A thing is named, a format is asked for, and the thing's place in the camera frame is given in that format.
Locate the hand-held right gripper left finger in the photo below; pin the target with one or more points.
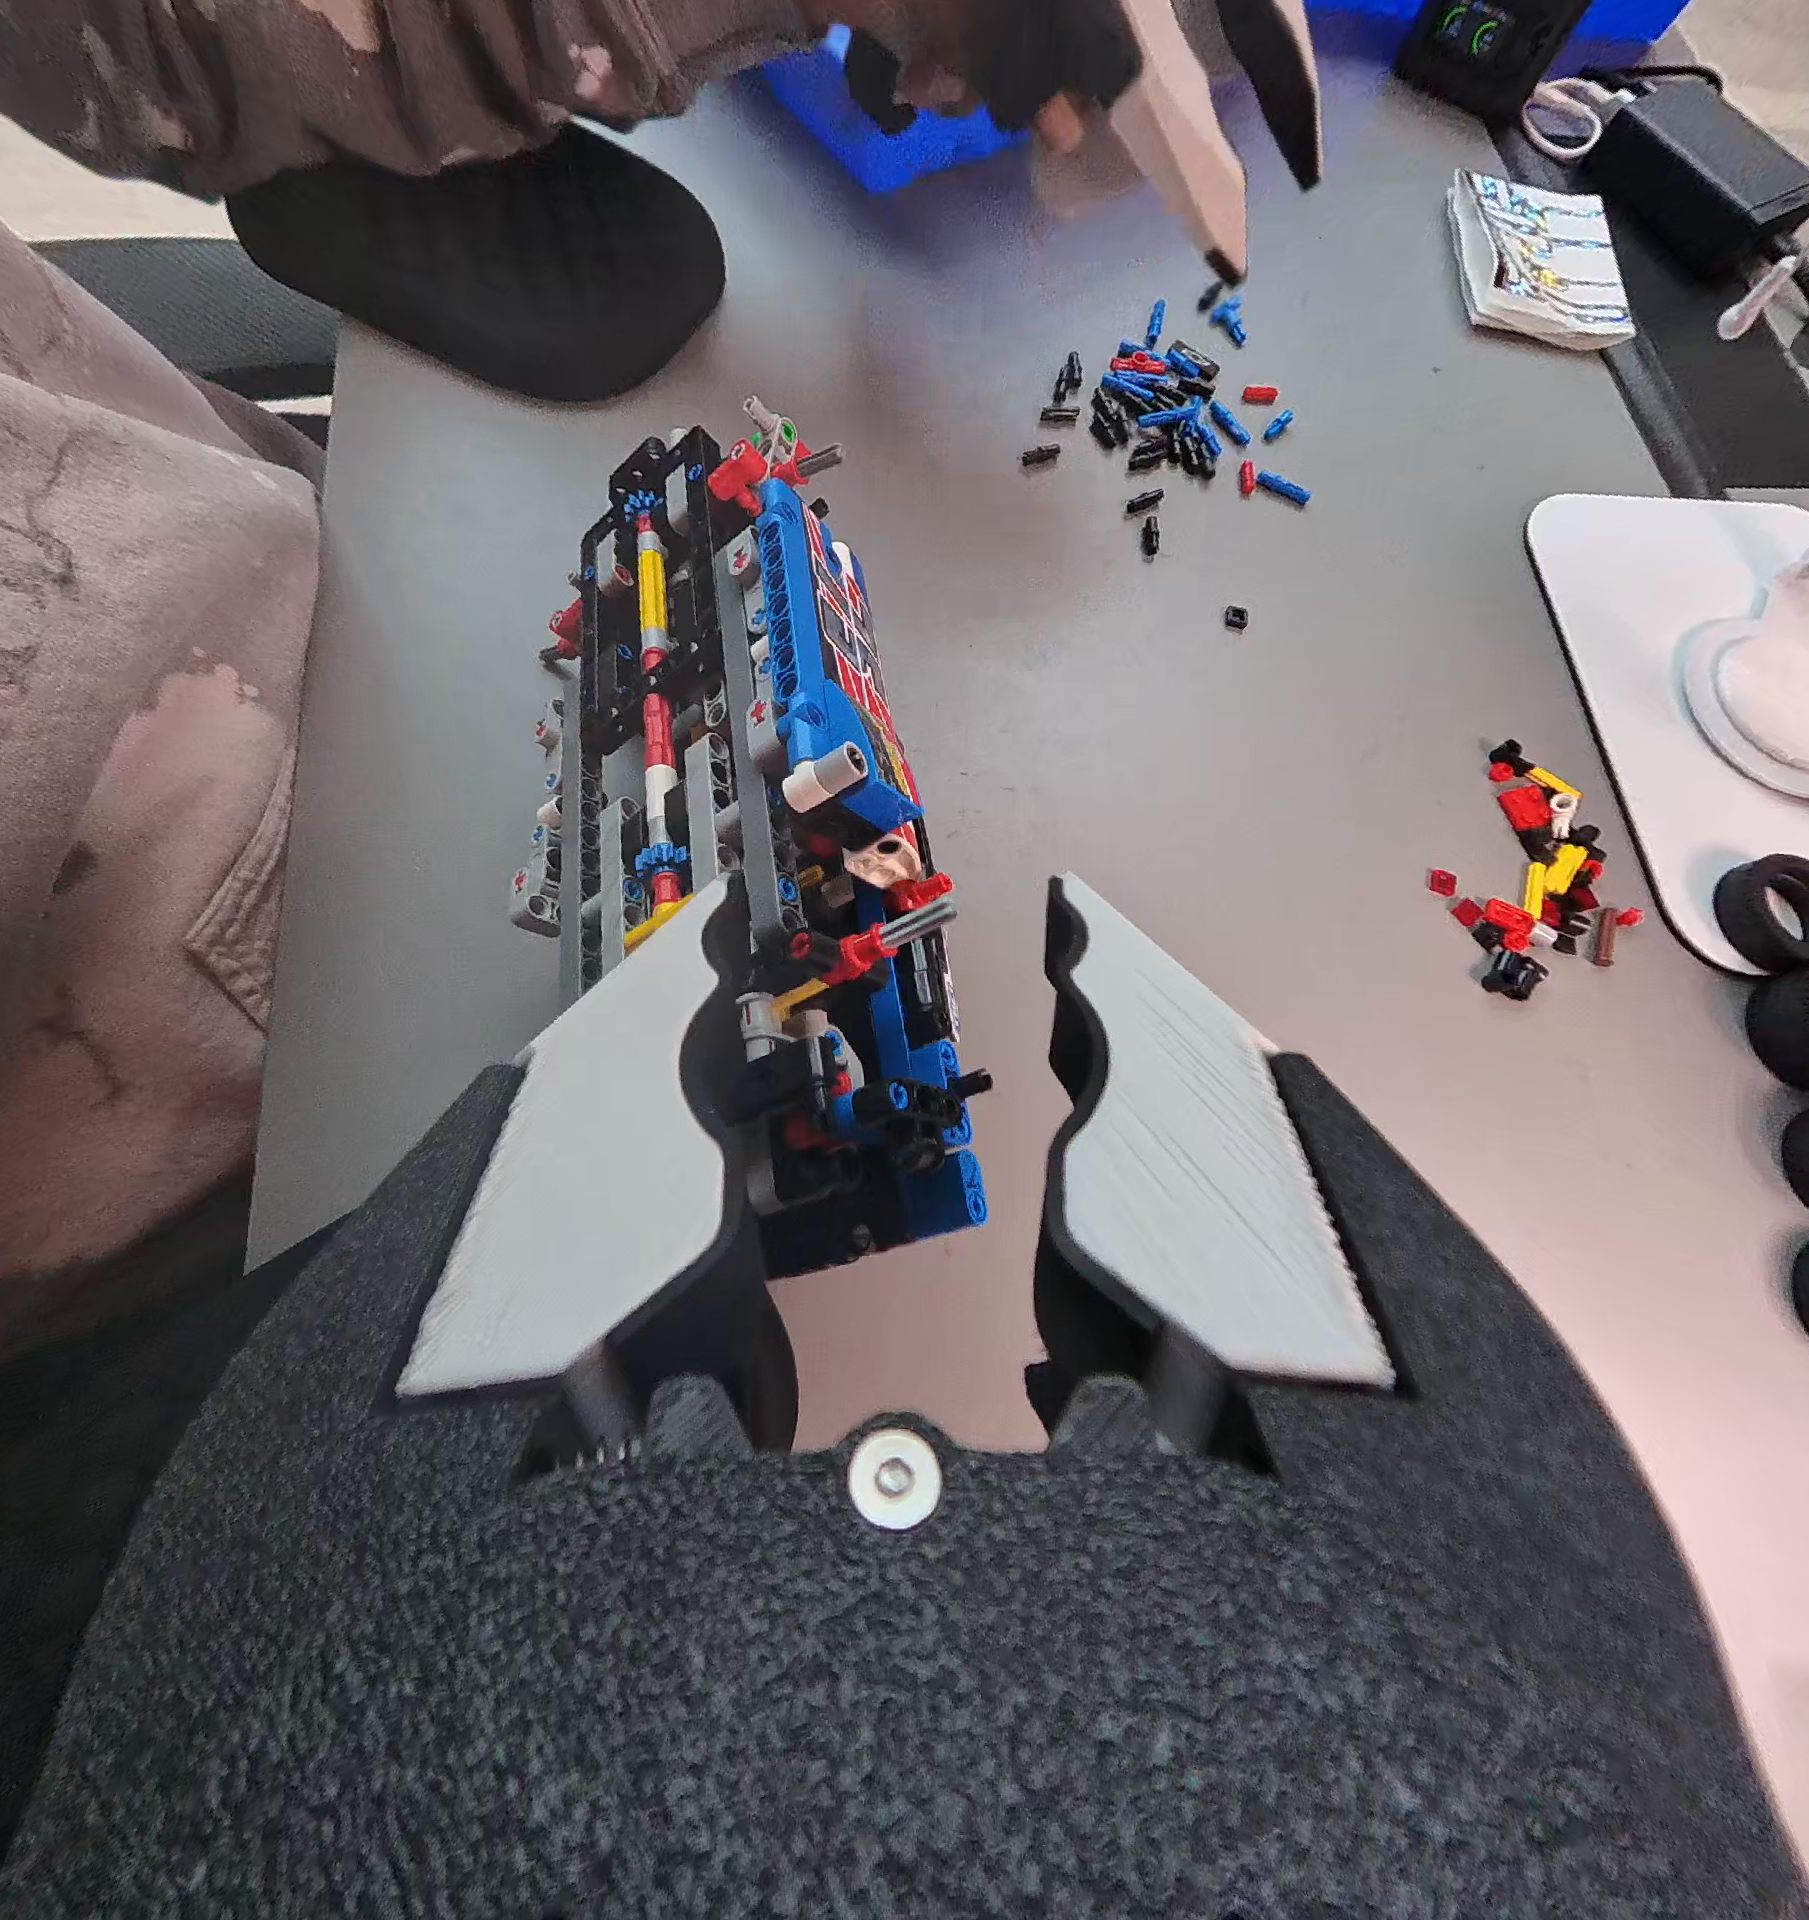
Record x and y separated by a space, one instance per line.
588 1170

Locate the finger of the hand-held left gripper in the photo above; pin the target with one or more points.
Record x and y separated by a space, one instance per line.
1182 142
1281 82

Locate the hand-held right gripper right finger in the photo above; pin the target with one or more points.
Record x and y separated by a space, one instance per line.
1220 1184

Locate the pile of blue black pins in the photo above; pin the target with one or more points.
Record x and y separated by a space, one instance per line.
1167 414

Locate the black brick race car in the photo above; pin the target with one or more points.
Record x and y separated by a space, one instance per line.
813 660

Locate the person's left forearm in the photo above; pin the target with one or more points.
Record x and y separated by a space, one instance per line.
394 75

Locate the grey desk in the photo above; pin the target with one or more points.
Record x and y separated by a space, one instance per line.
1083 675

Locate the black desk divider strip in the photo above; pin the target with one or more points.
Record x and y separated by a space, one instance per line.
1713 404

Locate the person's left hand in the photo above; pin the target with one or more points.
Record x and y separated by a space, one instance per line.
980 60

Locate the black device with green display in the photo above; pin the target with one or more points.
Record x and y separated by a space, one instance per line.
1488 63

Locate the blue plastic bin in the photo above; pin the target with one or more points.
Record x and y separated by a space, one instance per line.
905 150

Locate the folded instruction booklet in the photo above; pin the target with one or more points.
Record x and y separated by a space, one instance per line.
1533 264

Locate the black power adapter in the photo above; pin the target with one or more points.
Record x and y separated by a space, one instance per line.
1699 174

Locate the pile of red yellow bricks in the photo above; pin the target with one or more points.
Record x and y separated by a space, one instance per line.
1557 869

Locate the white plug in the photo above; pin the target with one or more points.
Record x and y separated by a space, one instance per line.
1750 307

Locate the white mat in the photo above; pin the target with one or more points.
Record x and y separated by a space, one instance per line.
1608 601

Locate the person's camouflage jacket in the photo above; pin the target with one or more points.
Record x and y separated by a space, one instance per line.
93 750

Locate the black padded armrest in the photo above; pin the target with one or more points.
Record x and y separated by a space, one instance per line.
484 270

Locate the clear glass dish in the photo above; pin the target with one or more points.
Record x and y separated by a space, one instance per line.
1781 690

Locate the black chair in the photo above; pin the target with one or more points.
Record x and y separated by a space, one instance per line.
169 316

